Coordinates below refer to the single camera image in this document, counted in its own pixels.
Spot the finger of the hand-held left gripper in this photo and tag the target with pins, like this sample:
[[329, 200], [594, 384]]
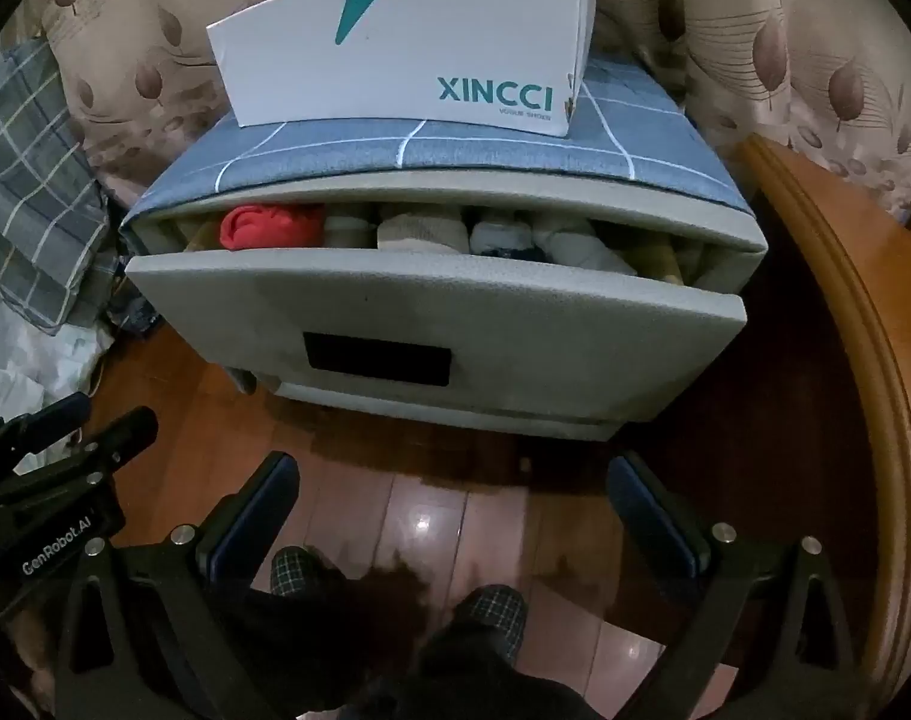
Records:
[[43, 424], [118, 442]]

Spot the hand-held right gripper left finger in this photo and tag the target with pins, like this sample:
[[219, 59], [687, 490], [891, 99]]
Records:
[[249, 521]]

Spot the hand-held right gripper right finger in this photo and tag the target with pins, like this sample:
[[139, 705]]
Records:
[[658, 521]]

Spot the red underwear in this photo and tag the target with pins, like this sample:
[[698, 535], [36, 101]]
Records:
[[268, 226]]

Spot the person's left leg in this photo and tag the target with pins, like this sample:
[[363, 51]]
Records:
[[298, 570]]

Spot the person's leg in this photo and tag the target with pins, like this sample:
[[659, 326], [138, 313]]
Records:
[[493, 615], [298, 570]]

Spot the white quilt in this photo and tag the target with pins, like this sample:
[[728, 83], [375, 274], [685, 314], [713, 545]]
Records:
[[13, 360]]

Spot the person's right leg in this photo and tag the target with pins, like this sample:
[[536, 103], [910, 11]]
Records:
[[493, 615]]

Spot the grey plaid cloth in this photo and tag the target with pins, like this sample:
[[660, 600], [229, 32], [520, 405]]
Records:
[[28, 187]]

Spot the grey upholstered nightstand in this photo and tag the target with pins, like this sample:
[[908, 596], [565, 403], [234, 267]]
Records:
[[733, 236]]

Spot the beige folded garment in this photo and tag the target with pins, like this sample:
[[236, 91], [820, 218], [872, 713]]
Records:
[[347, 231]]

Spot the white and navy rolled socks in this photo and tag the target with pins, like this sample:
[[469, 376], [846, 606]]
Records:
[[500, 240]]

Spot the blue checked cloth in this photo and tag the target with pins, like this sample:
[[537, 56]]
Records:
[[500, 150]]

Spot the white shoe box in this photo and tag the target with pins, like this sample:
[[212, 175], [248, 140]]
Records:
[[395, 67]]

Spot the leaf patterned beige curtain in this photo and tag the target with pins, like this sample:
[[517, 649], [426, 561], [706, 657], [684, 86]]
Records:
[[800, 52]]

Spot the wooden bed frame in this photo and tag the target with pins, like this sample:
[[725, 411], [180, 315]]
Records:
[[875, 360]]

